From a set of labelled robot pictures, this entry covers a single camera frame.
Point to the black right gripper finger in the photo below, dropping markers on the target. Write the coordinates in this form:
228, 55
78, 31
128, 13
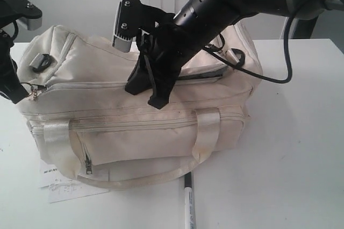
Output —
141, 78
162, 86

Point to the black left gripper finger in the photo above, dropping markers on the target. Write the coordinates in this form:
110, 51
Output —
15, 92

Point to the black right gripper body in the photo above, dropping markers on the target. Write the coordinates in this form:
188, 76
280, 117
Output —
170, 47

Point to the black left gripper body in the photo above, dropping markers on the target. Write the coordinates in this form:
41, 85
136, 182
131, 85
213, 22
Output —
8, 66

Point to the cream fabric duffel bag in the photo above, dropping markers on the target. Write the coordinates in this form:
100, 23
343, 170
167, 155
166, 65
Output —
85, 118

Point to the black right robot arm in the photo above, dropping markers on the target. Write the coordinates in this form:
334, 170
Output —
213, 16

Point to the black and white marker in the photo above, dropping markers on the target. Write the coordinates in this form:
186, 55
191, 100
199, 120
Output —
189, 207

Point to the white brand hang tag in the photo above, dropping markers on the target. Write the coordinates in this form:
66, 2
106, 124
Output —
49, 174

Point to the white printed paper tag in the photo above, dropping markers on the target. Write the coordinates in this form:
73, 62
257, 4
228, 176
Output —
63, 191

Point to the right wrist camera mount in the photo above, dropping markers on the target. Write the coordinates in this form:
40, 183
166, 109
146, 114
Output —
131, 18

